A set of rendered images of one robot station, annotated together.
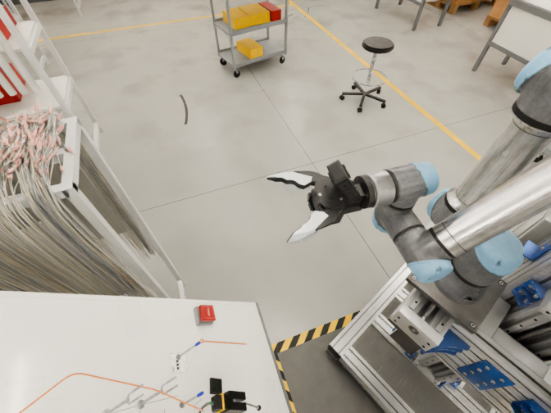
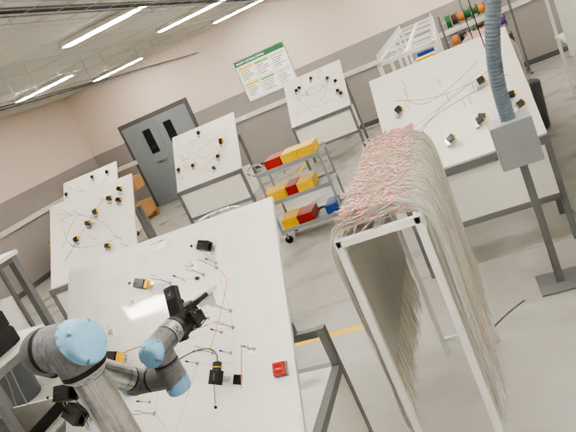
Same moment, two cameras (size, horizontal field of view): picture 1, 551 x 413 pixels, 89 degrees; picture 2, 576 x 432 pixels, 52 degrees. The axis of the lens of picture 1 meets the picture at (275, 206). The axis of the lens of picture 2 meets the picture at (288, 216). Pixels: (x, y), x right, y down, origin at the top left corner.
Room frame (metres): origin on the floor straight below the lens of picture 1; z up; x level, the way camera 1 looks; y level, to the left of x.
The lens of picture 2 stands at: (1.85, -1.17, 2.17)
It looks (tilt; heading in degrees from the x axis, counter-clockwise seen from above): 14 degrees down; 131
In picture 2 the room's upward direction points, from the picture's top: 24 degrees counter-clockwise
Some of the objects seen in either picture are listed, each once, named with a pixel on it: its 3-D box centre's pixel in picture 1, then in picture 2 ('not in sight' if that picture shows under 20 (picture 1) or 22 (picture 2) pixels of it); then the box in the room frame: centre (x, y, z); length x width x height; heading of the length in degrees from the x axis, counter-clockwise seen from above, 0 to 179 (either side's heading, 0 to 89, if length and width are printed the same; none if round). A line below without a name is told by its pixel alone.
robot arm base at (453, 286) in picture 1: (466, 274); not in sight; (0.36, -0.58, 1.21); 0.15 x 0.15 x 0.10
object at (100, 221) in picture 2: not in sight; (108, 265); (-4.03, 2.39, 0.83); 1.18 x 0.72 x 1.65; 22
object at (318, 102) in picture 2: not in sight; (324, 115); (-4.44, 8.14, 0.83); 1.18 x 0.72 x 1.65; 21
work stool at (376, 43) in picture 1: (372, 74); not in sight; (3.23, -1.13, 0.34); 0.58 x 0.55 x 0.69; 142
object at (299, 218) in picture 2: not in sight; (298, 191); (-2.76, 4.48, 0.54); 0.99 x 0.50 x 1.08; 23
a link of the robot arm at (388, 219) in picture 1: (395, 215); (168, 376); (0.40, -0.29, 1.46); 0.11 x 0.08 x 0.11; 16
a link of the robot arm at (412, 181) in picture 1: (407, 183); (158, 348); (0.41, -0.29, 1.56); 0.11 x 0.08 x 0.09; 106
